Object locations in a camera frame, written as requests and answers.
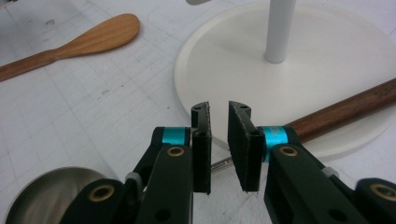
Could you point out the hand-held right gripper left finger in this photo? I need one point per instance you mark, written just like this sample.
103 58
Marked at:
201 149

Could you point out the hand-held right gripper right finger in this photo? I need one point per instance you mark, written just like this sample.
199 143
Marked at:
244 149

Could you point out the white utensil rack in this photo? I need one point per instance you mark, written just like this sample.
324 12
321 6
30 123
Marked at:
249 71

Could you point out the wooden spatula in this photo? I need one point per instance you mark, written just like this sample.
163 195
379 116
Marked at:
102 35

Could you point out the white grid mat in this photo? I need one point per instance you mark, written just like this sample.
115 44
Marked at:
77 109

